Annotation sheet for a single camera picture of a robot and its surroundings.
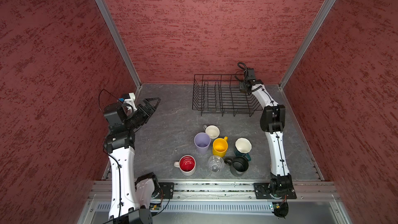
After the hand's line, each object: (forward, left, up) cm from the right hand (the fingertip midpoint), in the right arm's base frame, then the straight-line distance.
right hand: (245, 85), depth 110 cm
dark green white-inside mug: (-44, +10, -5) cm, 46 cm away
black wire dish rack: (-2, +17, -6) cm, 18 cm away
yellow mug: (-43, +23, -6) cm, 49 cm away
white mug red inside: (-52, +41, -7) cm, 67 cm away
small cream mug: (-35, +26, -2) cm, 44 cm away
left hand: (-35, +52, +23) cm, 67 cm away
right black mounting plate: (-66, +4, -8) cm, 66 cm away
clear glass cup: (-53, +26, -7) cm, 59 cm away
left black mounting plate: (-64, +50, -7) cm, 81 cm away
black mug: (-53, +13, -7) cm, 55 cm away
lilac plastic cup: (-41, +33, -2) cm, 53 cm away
